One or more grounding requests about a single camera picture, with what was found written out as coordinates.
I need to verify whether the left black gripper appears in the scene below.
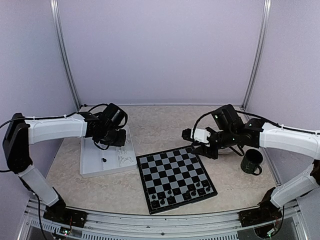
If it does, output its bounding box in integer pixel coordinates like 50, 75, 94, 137
96, 125, 126, 147

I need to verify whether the black pawn edge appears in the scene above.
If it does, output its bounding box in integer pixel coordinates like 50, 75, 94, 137
202, 180, 209, 186

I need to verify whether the white plastic tray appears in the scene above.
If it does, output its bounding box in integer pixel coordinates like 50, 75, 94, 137
79, 126, 137, 178

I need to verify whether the black white chessboard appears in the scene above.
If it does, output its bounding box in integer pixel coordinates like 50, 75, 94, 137
136, 145, 218, 215

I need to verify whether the black king piece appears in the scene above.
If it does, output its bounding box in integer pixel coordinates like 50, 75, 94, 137
183, 190, 191, 200

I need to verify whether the black chess bishop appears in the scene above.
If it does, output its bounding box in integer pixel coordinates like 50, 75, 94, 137
167, 196, 174, 203

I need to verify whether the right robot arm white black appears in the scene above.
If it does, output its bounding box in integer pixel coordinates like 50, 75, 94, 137
182, 104, 320, 227

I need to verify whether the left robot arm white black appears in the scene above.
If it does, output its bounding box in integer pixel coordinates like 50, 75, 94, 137
2, 103, 128, 227

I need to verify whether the pile of white chess pieces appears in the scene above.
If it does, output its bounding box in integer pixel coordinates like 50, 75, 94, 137
116, 140, 135, 166

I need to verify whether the grey spiral collapsible bowl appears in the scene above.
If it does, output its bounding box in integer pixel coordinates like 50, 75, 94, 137
218, 147, 236, 155

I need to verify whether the dark green mug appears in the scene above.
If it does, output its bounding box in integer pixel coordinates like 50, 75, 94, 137
240, 149, 263, 176

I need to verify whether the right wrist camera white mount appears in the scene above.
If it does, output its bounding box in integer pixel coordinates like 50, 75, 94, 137
181, 127, 218, 146

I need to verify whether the aluminium front frame rail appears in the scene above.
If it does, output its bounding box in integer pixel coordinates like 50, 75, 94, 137
22, 197, 308, 240

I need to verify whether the left aluminium corner post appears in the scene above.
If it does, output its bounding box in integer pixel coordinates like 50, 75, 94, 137
49, 0, 82, 110

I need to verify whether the aluminium corner post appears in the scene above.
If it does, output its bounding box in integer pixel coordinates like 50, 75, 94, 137
241, 0, 272, 110
49, 0, 82, 110

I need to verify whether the right aluminium corner post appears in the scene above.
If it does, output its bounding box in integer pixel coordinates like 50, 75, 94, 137
241, 0, 272, 110

